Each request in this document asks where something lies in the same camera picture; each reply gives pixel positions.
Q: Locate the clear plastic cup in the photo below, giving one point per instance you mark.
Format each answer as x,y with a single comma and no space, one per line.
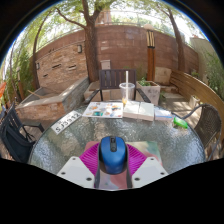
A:
130,91

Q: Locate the black slatted patio chair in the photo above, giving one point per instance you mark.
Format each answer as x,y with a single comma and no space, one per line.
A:
13,140

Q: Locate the white book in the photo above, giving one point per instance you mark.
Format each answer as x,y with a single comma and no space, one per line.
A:
138,111

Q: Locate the low concrete platform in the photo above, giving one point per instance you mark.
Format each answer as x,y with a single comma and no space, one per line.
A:
91,88

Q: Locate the wooden garden lamp post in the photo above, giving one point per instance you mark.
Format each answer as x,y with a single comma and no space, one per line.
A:
150,56

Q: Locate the black wall lamp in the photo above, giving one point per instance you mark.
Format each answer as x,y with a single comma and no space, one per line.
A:
79,49
37,65

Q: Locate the slender tree trunk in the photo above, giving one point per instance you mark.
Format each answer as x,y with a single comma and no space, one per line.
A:
180,46

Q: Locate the small pale book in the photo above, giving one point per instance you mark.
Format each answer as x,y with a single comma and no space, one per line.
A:
163,114

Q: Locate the stone planter with plants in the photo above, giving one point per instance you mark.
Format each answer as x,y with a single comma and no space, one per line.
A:
151,93

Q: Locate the grey wall utility box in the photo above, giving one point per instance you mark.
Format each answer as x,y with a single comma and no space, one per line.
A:
105,64

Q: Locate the pale stone block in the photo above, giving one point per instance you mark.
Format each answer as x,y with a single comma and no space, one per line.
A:
163,76

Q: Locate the white licence plate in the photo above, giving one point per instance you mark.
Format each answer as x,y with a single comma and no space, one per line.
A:
66,122

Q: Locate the thin leaning tree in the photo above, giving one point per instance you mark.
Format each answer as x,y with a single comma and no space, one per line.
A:
34,66

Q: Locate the white drinking straw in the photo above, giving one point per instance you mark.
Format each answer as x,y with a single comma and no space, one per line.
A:
126,77

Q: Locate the wooden slatted bench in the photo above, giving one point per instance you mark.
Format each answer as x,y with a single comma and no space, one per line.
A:
193,88

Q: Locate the floral print mouse pad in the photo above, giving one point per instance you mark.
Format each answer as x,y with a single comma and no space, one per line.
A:
150,148

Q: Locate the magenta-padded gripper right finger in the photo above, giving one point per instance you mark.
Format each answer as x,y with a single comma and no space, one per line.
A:
148,168

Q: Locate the dark wooden slatted chair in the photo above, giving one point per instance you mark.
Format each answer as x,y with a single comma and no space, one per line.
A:
111,78

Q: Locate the green plastic object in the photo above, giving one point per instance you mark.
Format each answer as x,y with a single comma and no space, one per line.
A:
180,122

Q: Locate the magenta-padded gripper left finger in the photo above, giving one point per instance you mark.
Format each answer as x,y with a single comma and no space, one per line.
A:
75,170

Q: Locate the colourful open magazine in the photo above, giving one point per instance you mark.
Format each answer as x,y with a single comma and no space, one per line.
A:
103,110

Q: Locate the dark wicker patio chair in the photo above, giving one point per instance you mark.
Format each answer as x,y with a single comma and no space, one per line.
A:
208,125

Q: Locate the blue computer mouse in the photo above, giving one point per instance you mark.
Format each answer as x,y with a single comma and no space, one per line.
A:
113,155

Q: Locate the large forked tree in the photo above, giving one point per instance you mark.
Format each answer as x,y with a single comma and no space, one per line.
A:
91,50

